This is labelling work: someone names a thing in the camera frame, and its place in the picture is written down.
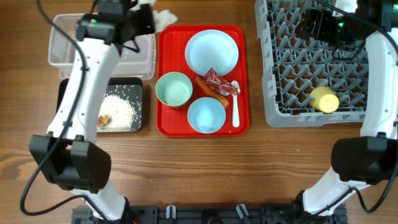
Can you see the white rice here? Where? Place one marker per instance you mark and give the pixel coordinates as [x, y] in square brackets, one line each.
[121, 112]

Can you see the orange carrot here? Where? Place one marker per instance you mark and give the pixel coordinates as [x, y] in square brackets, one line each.
[211, 93]

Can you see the red serving tray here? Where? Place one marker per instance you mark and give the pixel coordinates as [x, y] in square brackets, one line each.
[173, 123]

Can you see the brown food scrap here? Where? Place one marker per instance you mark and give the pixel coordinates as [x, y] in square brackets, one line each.
[103, 120]

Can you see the grey dishwasher rack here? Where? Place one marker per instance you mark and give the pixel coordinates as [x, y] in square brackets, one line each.
[294, 67]

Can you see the yellow cup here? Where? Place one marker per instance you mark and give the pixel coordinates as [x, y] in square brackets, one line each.
[324, 99]

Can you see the light blue bowl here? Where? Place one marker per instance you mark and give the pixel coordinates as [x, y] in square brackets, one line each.
[206, 115]

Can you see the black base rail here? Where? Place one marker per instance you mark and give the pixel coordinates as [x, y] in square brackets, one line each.
[228, 215]

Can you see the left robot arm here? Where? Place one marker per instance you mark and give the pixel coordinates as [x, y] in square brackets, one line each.
[68, 155]

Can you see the light blue plate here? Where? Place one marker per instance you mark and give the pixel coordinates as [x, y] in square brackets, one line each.
[211, 49]

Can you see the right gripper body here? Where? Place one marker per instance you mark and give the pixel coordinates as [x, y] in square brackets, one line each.
[329, 29]

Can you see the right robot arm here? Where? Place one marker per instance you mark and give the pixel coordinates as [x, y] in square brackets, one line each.
[357, 163]

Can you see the white napkin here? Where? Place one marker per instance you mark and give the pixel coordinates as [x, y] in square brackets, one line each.
[162, 19]

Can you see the red snack wrapper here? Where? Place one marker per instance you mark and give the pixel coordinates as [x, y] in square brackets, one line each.
[220, 84]

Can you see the clear plastic bin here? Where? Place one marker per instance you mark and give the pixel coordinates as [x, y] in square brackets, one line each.
[62, 53]

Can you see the green bowl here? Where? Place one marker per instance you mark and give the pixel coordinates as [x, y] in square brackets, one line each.
[174, 89]

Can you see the black waste tray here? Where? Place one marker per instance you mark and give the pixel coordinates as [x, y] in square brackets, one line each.
[136, 93]

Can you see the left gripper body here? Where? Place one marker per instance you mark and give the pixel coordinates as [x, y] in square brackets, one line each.
[140, 20]

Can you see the white plastic spoon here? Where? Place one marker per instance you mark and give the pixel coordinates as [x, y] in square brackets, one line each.
[236, 120]

